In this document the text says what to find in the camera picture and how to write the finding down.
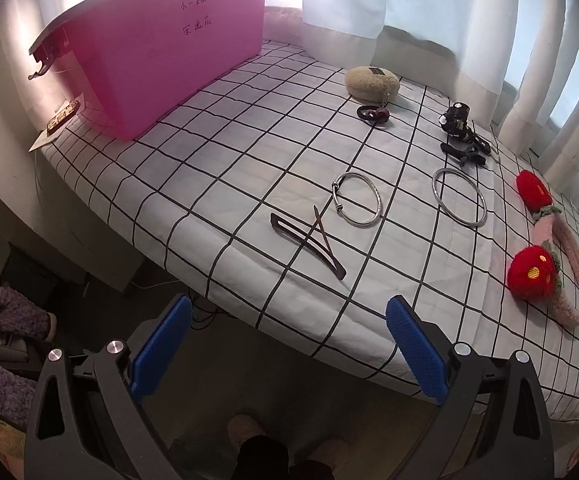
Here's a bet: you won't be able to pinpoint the beige slipper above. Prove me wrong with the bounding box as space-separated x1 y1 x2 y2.
226 414 266 448

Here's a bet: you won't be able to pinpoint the black digital wristwatch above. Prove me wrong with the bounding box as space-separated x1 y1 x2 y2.
438 102 475 143

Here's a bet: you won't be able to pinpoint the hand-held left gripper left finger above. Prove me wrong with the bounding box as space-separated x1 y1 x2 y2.
24 294 193 480

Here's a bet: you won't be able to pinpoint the silver bracelet with clasp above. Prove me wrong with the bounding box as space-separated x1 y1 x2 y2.
332 171 384 228

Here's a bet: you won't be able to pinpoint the black bow hair tie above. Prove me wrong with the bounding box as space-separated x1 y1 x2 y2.
440 142 487 167

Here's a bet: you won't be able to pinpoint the beige fluffy round pouch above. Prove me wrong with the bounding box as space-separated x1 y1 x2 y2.
345 66 400 103

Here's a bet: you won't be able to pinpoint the white paper sheet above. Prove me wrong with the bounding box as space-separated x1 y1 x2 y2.
29 92 87 153

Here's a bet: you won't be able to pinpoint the person's black pants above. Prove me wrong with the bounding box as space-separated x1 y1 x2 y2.
238 435 335 480

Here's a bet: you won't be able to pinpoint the pink plastic storage bin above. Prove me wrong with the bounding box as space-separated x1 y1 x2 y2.
28 0 280 142

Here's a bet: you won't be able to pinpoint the plain silver bangle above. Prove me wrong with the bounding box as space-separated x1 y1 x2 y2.
432 167 488 228

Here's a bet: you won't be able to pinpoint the white black checkered bed sheet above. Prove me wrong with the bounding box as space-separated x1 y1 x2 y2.
34 40 579 421

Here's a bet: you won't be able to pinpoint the pink strawberry plush headband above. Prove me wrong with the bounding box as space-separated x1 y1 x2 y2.
507 170 579 330

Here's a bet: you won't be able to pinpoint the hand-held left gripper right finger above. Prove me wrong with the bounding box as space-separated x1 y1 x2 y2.
385 295 555 480

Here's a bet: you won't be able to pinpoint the thin brown hairpin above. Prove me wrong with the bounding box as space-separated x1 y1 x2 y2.
313 206 344 272

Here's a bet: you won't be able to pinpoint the brown hair tie with charm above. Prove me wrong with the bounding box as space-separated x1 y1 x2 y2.
356 102 390 130

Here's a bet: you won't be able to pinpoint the white curtain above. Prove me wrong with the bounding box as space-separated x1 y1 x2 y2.
34 0 579 193

